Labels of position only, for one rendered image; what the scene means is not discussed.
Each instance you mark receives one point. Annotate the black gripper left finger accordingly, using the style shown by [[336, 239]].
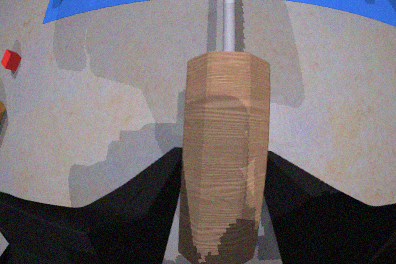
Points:
[[130, 225]]

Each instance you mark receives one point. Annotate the red cube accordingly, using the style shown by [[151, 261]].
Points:
[[11, 60]]

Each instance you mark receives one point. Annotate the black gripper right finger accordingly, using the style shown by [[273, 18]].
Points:
[[314, 223]]

